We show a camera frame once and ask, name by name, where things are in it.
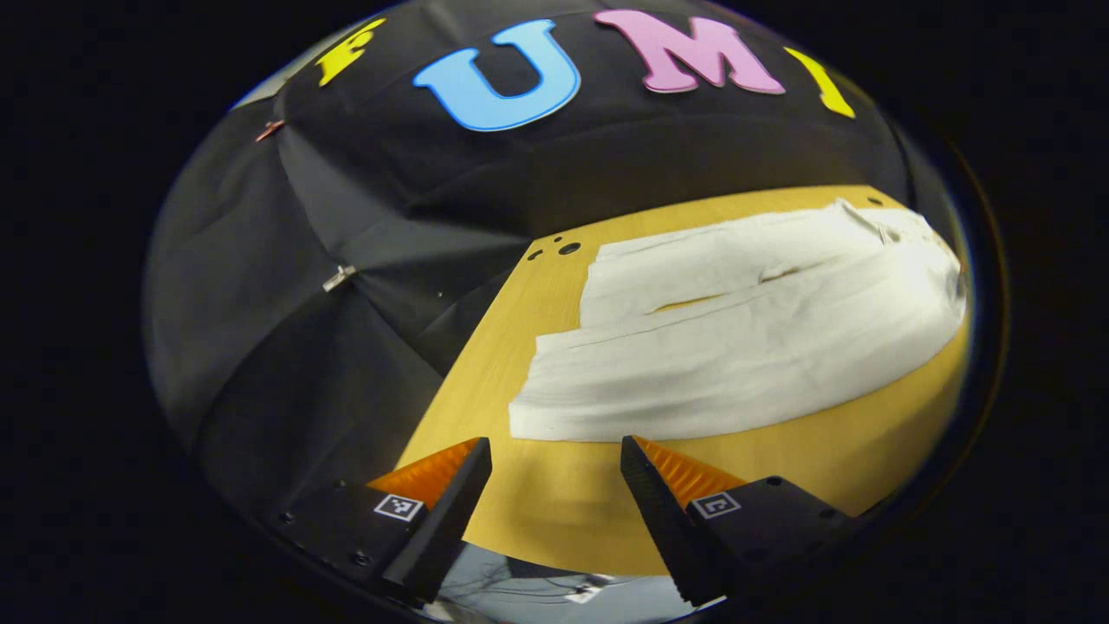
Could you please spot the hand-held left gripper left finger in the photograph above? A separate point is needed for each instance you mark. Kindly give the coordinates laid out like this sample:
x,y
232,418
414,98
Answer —
x,y
455,511

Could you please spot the silver clip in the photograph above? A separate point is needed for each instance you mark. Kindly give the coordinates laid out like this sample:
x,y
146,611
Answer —
x,y
339,277

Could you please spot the copper clip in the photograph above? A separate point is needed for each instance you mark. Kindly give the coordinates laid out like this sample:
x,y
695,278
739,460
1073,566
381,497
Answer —
x,y
269,130

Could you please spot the black backdrop cloth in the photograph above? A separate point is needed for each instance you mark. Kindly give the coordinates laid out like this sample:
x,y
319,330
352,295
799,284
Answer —
x,y
390,217

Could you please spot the white jeans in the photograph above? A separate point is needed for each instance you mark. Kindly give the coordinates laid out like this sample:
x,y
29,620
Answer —
x,y
736,347

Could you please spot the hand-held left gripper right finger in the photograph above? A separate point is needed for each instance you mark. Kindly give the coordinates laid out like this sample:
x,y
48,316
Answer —
x,y
658,520

